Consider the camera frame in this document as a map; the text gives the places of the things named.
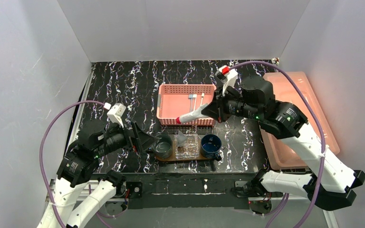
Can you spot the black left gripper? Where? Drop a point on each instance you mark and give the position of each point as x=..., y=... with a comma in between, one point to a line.
x=131, y=137

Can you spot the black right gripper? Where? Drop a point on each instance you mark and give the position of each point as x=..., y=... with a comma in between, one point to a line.
x=219, y=106

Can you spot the red capped toothpaste tube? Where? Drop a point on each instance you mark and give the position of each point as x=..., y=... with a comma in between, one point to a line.
x=191, y=116

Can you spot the dark grey cup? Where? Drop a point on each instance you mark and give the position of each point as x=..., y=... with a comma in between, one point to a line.
x=162, y=147

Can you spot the dark blue cup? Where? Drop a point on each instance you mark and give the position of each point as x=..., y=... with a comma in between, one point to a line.
x=210, y=147

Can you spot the white toothpaste tube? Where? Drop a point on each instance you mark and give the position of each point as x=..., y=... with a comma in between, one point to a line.
x=180, y=139

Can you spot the clear plastic dimpled tray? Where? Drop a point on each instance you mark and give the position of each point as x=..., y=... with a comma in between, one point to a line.
x=191, y=148

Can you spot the oval wooden tray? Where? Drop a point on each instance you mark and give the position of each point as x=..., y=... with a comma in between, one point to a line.
x=173, y=158

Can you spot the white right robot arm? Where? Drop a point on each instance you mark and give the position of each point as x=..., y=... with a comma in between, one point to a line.
x=329, y=186

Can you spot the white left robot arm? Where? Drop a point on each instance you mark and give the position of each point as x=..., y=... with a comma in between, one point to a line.
x=95, y=140

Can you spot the pink perforated plastic basket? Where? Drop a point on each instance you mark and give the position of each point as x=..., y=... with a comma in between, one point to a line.
x=173, y=100

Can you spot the white handled toothbrush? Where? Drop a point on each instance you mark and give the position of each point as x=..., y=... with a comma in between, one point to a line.
x=202, y=98

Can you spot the clear handled toothbrush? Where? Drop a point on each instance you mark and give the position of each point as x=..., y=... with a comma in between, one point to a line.
x=192, y=98

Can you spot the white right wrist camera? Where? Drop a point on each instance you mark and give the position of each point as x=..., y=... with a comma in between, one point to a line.
x=228, y=78

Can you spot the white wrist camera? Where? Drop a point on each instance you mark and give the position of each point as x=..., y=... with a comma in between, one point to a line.
x=228, y=78
x=115, y=113

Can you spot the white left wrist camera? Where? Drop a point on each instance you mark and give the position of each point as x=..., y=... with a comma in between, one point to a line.
x=115, y=113

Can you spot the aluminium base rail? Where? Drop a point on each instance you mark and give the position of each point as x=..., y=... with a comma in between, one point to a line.
x=329, y=216

